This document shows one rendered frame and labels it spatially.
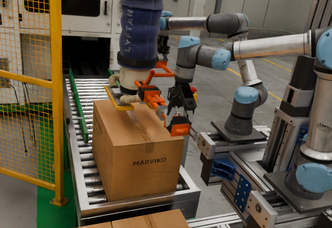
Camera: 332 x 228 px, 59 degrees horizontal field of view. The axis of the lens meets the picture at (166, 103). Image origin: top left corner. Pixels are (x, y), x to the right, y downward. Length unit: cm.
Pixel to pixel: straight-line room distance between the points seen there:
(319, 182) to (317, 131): 17
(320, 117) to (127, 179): 103
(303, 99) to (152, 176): 88
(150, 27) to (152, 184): 87
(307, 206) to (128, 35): 111
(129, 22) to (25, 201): 172
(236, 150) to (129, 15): 90
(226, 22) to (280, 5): 1146
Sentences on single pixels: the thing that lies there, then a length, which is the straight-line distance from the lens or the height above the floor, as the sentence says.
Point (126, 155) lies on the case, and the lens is 156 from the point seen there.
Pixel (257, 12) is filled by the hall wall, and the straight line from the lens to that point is 1243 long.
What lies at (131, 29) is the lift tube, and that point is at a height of 149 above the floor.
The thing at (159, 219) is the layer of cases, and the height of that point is 54.
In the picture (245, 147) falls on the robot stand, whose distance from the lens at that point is 167.
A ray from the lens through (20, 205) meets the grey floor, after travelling 267.
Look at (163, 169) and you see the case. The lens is 170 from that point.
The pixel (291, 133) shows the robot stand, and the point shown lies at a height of 118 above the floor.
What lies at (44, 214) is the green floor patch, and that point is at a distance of 256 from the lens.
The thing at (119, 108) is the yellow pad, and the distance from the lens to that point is 157.
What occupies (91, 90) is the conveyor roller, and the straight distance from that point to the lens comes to 330.
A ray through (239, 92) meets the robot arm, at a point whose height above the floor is 126.
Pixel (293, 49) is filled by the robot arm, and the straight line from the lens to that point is 112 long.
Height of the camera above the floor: 174
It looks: 23 degrees down
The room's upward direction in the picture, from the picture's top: 8 degrees clockwise
